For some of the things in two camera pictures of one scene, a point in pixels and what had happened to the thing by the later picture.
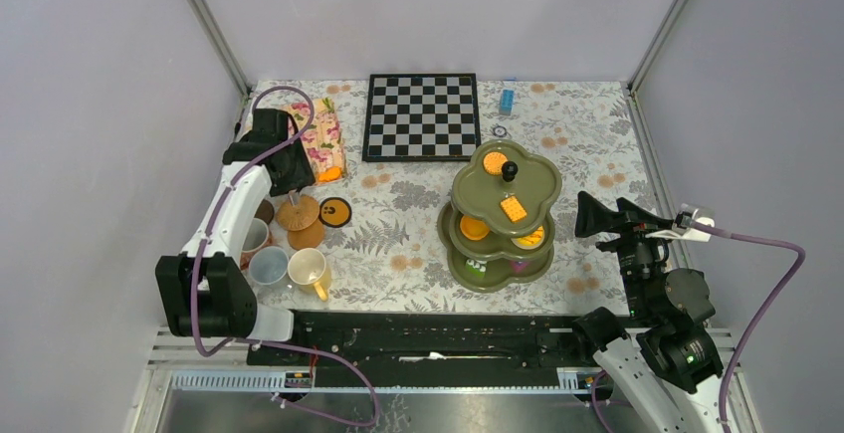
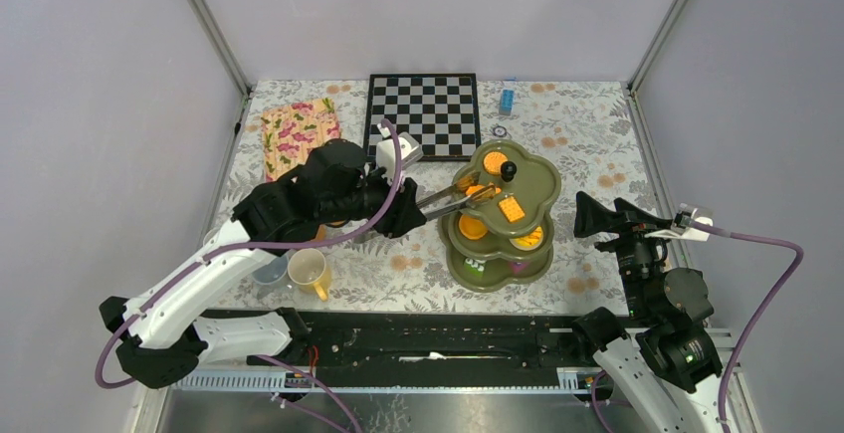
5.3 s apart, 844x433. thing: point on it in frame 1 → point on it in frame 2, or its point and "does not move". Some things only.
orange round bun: [473, 228] does not move
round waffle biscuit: [493, 162] does not move
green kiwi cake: [477, 268] does not move
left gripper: [303, 174] → [401, 214]
